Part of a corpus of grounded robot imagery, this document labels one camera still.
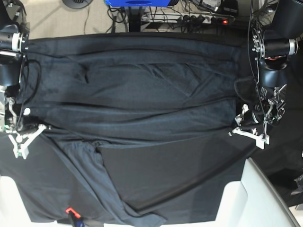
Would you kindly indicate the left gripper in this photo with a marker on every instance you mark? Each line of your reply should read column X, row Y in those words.
column 268, row 105

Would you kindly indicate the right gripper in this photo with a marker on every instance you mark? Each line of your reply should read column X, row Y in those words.
column 15, row 121

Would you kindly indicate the dark grey T-shirt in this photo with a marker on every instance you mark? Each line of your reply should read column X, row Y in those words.
column 132, row 106

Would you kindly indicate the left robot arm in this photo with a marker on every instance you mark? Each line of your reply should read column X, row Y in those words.
column 273, row 45

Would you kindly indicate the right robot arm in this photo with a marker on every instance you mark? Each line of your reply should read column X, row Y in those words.
column 14, row 34

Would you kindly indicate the white foam block left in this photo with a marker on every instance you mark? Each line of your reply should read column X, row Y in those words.
column 12, row 210

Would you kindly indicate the white foam block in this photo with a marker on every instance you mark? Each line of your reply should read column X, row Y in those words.
column 12, row 210
column 251, row 202

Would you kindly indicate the white foam block right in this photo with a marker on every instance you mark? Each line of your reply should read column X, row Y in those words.
column 251, row 202

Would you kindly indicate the orange blue clamp bottom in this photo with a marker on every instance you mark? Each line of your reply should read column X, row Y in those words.
column 75, row 218

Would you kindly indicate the black table cloth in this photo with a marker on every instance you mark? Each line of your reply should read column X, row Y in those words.
column 177, row 177

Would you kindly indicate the white power strip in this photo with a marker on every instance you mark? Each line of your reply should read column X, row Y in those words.
column 201, row 18

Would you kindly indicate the round grey floor base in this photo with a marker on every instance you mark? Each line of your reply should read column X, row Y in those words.
column 77, row 4

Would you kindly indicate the black stand column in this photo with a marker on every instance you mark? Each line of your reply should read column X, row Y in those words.
column 134, row 15

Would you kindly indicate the blue plastic box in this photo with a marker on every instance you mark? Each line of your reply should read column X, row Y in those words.
column 137, row 3

